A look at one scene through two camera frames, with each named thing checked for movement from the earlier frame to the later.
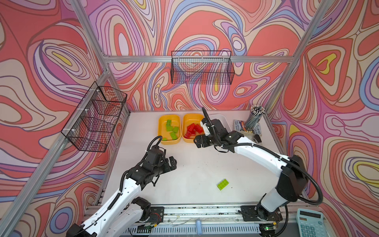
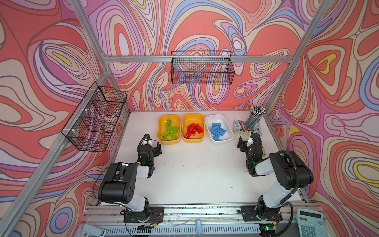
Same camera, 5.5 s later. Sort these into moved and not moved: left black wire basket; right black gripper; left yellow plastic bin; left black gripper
Moved: right black gripper; left black gripper
Not moved: left yellow plastic bin; left black wire basket
